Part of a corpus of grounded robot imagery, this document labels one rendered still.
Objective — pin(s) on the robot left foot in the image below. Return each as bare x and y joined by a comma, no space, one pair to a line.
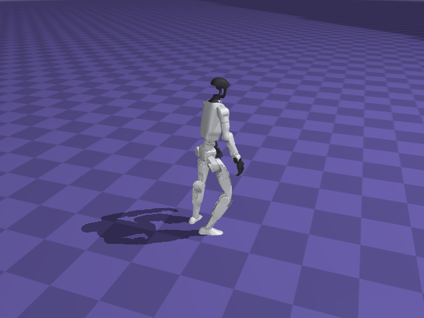
193,220

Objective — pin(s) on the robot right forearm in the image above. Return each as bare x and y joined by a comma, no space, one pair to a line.
232,148

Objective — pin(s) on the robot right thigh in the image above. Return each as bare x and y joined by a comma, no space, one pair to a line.
222,175

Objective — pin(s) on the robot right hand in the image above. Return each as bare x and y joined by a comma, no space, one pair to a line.
240,165

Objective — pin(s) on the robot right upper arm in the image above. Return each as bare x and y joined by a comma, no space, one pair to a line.
223,115

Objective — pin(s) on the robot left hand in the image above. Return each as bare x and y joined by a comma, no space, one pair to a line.
219,153

